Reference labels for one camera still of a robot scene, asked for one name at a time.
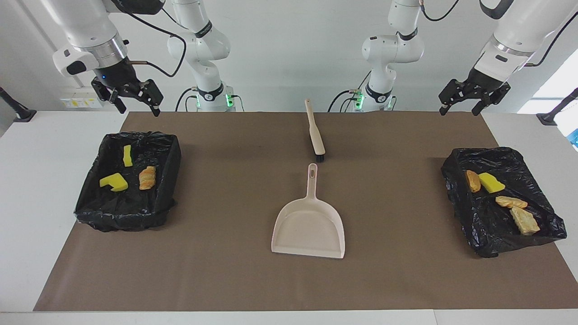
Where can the brown orange sponge piece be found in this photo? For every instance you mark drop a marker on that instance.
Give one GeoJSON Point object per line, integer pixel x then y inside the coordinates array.
{"type": "Point", "coordinates": [511, 201]}

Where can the open bin with black bag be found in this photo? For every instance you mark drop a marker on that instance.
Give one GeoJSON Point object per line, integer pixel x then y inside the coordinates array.
{"type": "Point", "coordinates": [126, 216]}

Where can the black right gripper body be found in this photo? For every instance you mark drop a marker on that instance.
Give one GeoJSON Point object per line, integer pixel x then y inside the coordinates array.
{"type": "Point", "coordinates": [119, 74]}

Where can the curved yellow sponge piece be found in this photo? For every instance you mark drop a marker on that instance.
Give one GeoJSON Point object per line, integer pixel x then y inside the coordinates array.
{"type": "Point", "coordinates": [128, 155]}

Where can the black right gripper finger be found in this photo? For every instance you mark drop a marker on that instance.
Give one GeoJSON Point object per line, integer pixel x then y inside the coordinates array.
{"type": "Point", "coordinates": [152, 91]}
{"type": "Point", "coordinates": [103, 88]}

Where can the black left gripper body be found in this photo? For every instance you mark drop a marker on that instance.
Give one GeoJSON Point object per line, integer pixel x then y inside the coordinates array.
{"type": "Point", "coordinates": [482, 81]}

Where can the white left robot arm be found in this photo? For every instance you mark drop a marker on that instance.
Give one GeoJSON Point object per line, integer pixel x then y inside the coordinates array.
{"type": "Point", "coordinates": [528, 27]}

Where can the beige plastic dustpan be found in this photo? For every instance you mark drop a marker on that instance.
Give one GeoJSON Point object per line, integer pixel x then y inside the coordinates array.
{"type": "Point", "coordinates": [309, 225]}

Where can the pale beige sponge piece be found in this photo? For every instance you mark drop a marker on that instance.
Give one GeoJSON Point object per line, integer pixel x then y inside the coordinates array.
{"type": "Point", "coordinates": [524, 221]}

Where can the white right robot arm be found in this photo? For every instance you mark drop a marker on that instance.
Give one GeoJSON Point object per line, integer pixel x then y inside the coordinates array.
{"type": "Point", "coordinates": [86, 22]}

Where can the white wall socket box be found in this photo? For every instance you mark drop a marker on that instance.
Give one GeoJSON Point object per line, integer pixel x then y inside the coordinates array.
{"type": "Point", "coordinates": [76, 101]}

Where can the blue object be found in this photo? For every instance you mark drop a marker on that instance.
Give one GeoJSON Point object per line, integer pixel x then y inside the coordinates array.
{"type": "Point", "coordinates": [575, 137]}

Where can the orange striped sponge piece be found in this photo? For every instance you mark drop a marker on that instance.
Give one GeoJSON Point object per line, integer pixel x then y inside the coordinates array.
{"type": "Point", "coordinates": [473, 180]}

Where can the black stand foot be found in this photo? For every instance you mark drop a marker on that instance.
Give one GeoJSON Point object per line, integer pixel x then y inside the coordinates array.
{"type": "Point", "coordinates": [548, 118]}
{"type": "Point", "coordinates": [22, 115]}

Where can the notched yellow sponge piece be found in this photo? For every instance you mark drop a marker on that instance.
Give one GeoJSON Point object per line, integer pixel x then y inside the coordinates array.
{"type": "Point", "coordinates": [116, 183]}

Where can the brown table mat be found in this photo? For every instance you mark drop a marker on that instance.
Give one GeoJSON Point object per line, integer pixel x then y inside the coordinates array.
{"type": "Point", "coordinates": [226, 271]}

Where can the cream crumbly sponge piece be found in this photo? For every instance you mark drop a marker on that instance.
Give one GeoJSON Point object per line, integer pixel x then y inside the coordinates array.
{"type": "Point", "coordinates": [147, 178]}

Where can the beige hand brush black bristles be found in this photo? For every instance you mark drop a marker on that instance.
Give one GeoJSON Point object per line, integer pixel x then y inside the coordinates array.
{"type": "Point", "coordinates": [317, 137]}

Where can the crumpled black bag bin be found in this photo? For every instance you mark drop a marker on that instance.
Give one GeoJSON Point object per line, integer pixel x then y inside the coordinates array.
{"type": "Point", "coordinates": [492, 230]}

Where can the green and yellow sponge piece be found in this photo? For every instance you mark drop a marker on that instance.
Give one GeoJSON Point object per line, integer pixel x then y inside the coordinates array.
{"type": "Point", "coordinates": [492, 183]}

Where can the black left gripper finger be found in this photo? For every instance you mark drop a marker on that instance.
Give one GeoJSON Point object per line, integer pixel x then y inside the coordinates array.
{"type": "Point", "coordinates": [499, 92]}
{"type": "Point", "coordinates": [452, 90]}

